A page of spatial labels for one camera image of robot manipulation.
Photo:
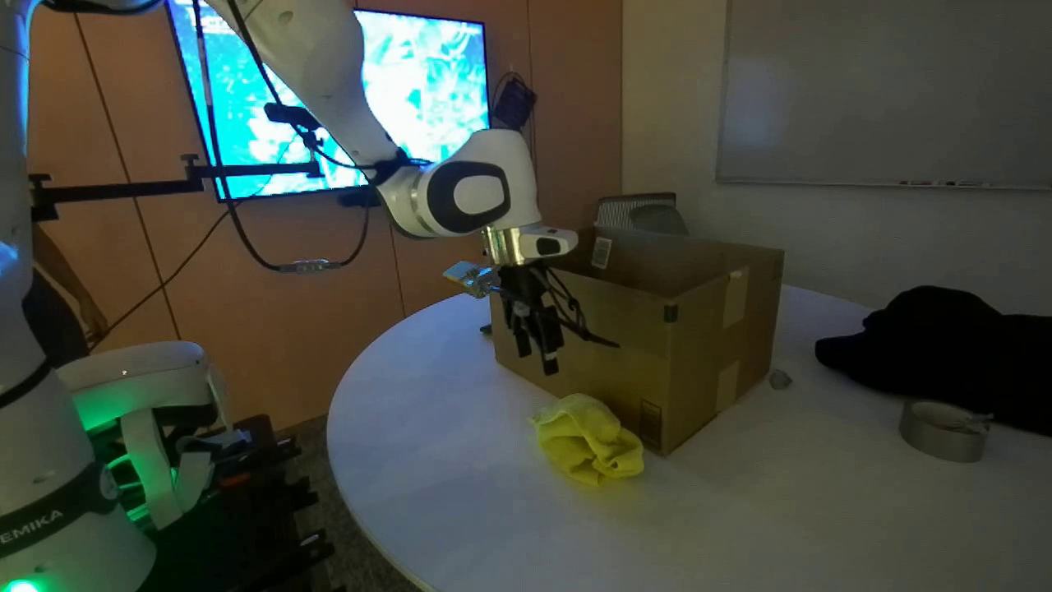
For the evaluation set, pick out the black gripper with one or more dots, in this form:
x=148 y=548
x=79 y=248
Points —
x=530 y=291

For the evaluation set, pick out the yellow towel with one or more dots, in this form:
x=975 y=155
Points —
x=591 y=438

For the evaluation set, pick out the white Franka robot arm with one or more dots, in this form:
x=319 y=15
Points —
x=43 y=462

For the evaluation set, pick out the open cardboard box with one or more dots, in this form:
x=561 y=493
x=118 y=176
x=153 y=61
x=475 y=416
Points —
x=658 y=340

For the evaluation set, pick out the small grey table object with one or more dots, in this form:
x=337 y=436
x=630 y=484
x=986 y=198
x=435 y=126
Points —
x=780 y=379

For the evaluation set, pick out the black equipment cart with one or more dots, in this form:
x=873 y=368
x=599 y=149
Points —
x=243 y=514

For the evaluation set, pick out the black cloth bundle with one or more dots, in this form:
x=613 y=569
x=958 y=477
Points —
x=964 y=351

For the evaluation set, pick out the black wall device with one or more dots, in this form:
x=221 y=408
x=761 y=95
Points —
x=513 y=102

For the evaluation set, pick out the wall television screen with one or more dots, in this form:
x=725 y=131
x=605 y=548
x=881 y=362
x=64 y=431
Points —
x=429 y=76

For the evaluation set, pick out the black camera boom pole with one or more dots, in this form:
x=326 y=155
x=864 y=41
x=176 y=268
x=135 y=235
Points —
x=144 y=181

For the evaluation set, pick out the wall whiteboard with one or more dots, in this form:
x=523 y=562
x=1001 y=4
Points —
x=890 y=95

